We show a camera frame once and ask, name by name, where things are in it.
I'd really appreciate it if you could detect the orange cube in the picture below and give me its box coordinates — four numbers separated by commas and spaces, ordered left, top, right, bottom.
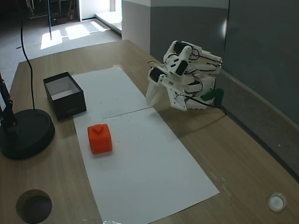
87, 123, 113, 155

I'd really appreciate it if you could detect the dark brown open box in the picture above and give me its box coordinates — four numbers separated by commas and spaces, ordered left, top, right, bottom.
43, 71, 87, 121

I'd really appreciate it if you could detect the green table clamp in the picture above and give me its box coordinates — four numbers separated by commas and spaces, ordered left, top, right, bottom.
201, 88, 225, 106

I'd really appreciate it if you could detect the white paper sheet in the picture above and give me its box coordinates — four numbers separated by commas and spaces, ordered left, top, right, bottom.
71, 67, 154, 120
73, 108, 221, 224

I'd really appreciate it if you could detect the thin dark pole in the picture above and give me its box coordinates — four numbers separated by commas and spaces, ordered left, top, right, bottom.
47, 0, 52, 41

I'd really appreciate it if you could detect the black round stand base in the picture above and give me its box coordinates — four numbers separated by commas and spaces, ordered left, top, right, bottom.
0, 109, 56, 161

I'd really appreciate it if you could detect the small white round cap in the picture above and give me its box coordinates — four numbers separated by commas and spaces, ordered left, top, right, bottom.
267, 191, 288, 212

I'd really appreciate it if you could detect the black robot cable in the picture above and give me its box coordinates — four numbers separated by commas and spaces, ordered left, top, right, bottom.
185, 96, 228, 116

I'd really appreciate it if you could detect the black hanging cable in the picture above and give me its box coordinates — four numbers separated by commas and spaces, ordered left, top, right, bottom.
20, 0, 36, 111

